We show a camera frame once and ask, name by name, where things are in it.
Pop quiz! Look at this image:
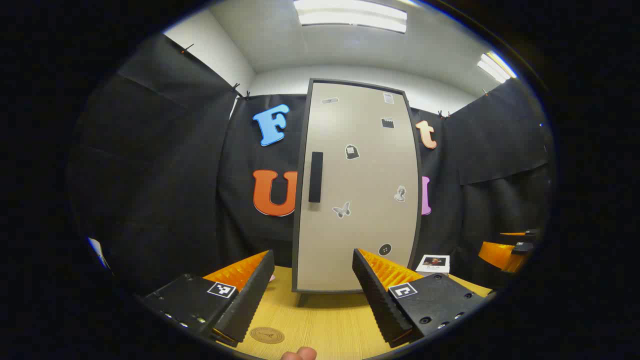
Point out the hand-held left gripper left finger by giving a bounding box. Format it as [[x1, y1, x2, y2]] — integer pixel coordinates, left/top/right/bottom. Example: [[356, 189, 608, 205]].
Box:
[[142, 249, 276, 348]]

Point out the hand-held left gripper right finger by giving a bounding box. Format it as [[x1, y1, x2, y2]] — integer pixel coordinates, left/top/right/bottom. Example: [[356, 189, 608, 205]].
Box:
[[352, 248, 488, 349]]

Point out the round brown coaster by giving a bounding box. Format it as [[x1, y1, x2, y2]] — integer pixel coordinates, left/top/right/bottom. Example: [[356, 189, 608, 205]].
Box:
[[250, 327, 286, 344]]

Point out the grey cabinet door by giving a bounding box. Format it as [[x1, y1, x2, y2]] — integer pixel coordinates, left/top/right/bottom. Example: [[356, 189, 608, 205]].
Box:
[[295, 81, 421, 292]]

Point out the black door handle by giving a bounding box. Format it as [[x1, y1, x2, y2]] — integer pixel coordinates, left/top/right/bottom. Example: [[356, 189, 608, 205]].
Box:
[[308, 151, 324, 203]]

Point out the dark grey cabinet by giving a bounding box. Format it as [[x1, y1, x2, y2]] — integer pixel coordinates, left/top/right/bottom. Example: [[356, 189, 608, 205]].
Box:
[[291, 77, 425, 307]]

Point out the white photo-cover book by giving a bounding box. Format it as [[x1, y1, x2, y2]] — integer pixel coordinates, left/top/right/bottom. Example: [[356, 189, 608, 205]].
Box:
[[416, 254, 451, 274]]

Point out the black backdrop cloth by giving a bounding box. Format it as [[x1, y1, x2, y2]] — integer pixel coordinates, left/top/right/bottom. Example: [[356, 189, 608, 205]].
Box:
[[67, 32, 553, 296]]

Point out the white printed box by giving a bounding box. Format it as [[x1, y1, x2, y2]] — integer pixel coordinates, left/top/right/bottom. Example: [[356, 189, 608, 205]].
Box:
[[87, 237, 112, 273]]

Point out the ceiling light panel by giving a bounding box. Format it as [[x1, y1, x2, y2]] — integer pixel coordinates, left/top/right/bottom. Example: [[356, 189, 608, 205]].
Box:
[[293, 0, 408, 34], [476, 51, 517, 84]]

